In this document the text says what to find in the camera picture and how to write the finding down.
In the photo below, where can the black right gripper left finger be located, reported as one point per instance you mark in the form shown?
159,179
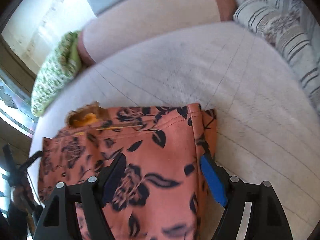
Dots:
59,220

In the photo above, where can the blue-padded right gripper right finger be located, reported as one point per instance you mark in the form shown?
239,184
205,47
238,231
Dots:
267,219

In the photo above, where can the orange floral print garment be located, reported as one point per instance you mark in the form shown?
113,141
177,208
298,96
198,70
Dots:
161,193

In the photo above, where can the black tripod stand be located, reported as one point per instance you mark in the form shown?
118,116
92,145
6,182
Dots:
22,203

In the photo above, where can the pale quilted bed cover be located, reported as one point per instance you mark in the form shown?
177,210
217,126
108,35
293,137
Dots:
267,129

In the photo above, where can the green white patterned pillow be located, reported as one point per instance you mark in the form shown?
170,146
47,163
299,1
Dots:
59,68

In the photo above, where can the grey striped floral pillow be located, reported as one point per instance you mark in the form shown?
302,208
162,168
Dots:
290,27

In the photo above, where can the pink bolster cushion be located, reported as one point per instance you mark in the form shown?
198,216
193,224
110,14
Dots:
130,22

